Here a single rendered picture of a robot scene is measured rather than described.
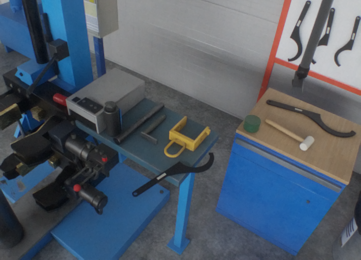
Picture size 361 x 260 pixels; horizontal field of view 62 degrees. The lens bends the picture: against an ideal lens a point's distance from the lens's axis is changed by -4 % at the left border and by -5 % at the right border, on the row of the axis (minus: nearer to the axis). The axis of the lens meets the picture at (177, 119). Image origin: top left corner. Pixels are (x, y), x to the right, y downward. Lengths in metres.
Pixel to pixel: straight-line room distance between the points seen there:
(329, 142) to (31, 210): 2.18
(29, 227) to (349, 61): 2.79
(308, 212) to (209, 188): 0.96
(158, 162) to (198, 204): 1.20
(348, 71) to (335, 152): 0.98
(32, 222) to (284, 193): 1.81
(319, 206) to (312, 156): 0.35
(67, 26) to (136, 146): 0.78
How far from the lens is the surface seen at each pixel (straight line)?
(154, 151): 1.63
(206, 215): 2.67
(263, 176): 2.15
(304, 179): 2.05
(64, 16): 1.87
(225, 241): 2.59
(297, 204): 2.22
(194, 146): 1.61
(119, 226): 2.47
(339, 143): 2.18
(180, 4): 3.30
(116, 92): 1.80
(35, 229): 2.56
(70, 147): 1.83
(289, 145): 2.00
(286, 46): 2.91
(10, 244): 2.51
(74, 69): 2.03
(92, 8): 2.32
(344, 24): 2.74
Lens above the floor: 2.27
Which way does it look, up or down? 42 degrees down
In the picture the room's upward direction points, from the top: 5 degrees clockwise
